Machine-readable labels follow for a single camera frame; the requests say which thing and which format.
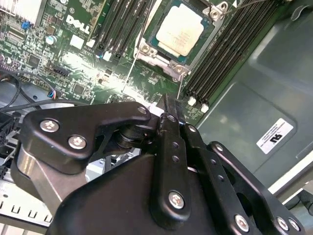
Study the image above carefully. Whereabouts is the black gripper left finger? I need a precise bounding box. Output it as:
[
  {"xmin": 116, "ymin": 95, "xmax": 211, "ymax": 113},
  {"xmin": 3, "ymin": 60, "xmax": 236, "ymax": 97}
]
[{"xmin": 11, "ymin": 94, "xmax": 193, "ymax": 231}]

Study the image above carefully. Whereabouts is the silver CPU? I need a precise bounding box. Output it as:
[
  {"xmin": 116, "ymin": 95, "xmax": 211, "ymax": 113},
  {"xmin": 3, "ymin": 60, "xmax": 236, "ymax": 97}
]
[{"xmin": 143, "ymin": 0, "xmax": 216, "ymax": 61}]

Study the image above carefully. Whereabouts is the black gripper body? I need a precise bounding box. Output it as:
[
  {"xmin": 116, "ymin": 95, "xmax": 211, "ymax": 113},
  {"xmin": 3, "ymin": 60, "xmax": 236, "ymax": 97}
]
[{"xmin": 47, "ymin": 153, "xmax": 229, "ymax": 235}]

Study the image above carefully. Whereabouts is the wire locking lever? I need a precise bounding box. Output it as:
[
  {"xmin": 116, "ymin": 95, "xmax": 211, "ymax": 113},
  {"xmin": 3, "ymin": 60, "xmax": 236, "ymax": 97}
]
[
  {"xmin": 224, "ymin": 0, "xmax": 272, "ymax": 15},
  {"xmin": 134, "ymin": 0, "xmax": 154, "ymax": 59}
]

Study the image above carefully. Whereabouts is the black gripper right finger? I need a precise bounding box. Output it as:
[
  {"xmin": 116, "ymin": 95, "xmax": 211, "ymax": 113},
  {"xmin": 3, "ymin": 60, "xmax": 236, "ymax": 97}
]
[{"xmin": 173, "ymin": 97, "xmax": 306, "ymax": 235}]

